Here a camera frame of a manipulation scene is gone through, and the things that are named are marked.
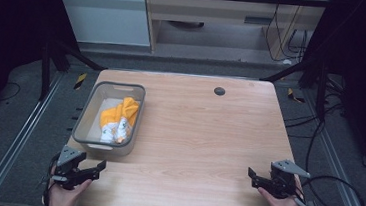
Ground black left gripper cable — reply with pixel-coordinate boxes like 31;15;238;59
42;150;62;206

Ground black hanging cables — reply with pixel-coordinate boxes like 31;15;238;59
262;2;312;66

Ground light wooden desk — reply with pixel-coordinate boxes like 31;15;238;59
136;0;329;68

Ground black metal stand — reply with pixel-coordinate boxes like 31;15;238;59
255;51;333;124
36;34;111;108

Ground aluminium floor rail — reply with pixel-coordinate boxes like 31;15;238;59
293;89;366;206
0;66;65;206

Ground black floor cables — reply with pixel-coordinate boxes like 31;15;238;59
280;71;353;166

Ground person's left hand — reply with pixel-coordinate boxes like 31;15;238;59
47;166;95;206

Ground orange and white cloth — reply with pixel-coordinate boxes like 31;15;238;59
97;94;141;146

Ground white cabinet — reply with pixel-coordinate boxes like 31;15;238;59
46;0;155;50

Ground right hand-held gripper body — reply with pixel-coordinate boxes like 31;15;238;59
267;158;312;202

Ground dark curtain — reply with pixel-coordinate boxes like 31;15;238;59
0;0;81;137
293;0;366;183

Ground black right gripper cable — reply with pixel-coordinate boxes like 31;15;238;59
293;172;366;206

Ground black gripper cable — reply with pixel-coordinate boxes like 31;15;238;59
293;172;366;206
42;150;62;206

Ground yellow and black tape strip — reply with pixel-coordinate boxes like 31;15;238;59
73;71;88;91
285;87;308;105

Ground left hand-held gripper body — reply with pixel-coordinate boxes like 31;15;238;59
51;143;88;191

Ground thin black floor cable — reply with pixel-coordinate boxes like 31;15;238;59
0;80;22;105

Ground grey plastic basket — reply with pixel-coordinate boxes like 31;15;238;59
69;78;147;159

